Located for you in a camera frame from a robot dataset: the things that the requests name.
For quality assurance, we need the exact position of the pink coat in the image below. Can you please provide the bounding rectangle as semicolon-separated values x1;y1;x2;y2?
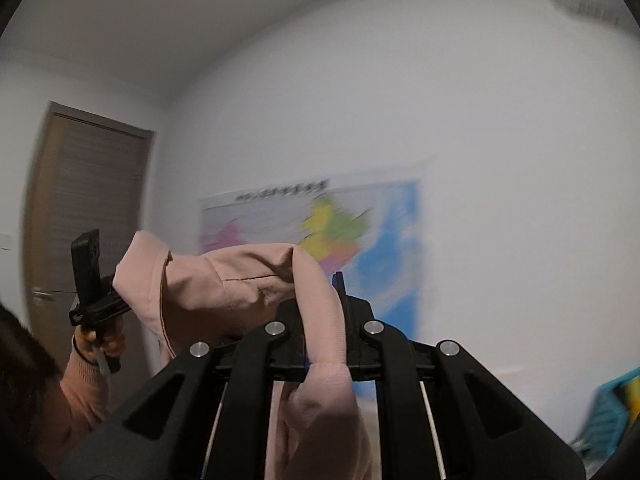
113;231;373;479

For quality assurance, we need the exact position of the person's left hand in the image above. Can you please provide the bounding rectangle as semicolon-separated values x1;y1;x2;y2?
74;316;126;364

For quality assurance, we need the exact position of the person's dark hair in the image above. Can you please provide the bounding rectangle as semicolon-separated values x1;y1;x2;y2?
1;308;60;479

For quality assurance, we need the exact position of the brown wooden door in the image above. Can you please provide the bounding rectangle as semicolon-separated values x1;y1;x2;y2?
23;103;153;366

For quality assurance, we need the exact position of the silver door handle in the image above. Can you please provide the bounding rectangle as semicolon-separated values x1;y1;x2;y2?
30;287;55;302

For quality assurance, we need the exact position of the white light switch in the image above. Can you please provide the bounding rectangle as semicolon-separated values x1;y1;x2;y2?
0;233;13;252

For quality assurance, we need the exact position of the colourful wall map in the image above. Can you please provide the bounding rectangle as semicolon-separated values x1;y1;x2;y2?
198;158;433;401

